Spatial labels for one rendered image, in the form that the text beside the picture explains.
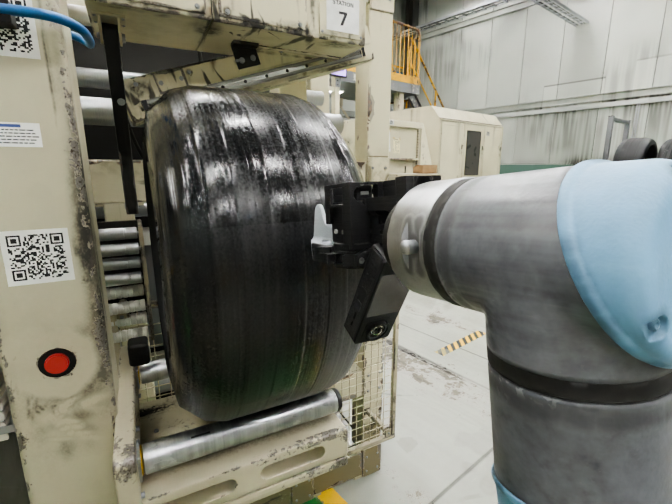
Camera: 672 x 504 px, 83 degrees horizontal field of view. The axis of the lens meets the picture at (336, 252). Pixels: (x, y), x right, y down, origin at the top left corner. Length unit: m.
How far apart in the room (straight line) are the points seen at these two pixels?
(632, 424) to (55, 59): 0.67
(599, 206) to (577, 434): 0.11
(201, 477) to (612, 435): 0.60
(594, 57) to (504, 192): 11.92
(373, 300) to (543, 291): 0.19
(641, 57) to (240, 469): 11.62
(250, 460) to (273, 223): 0.42
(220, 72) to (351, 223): 0.79
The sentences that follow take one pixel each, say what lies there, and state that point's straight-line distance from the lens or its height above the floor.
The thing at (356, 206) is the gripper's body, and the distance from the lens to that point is 0.35.
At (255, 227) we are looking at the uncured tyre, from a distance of 0.47.
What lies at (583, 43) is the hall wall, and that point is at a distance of 12.31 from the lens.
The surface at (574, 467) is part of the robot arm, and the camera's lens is 0.24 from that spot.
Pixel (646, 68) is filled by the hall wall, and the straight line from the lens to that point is 11.75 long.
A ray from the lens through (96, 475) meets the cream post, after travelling 0.81.
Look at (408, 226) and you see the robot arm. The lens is 0.27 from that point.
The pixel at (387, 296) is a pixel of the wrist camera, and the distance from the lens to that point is 0.36.
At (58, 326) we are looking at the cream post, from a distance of 0.69.
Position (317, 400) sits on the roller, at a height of 0.92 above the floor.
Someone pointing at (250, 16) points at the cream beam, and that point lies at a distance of 0.99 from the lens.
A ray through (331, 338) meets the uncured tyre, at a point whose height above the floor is 1.10.
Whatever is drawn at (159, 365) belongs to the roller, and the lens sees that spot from 0.95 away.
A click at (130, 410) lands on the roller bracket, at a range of 0.76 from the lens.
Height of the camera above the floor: 1.34
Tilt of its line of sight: 13 degrees down
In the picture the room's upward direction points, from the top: straight up
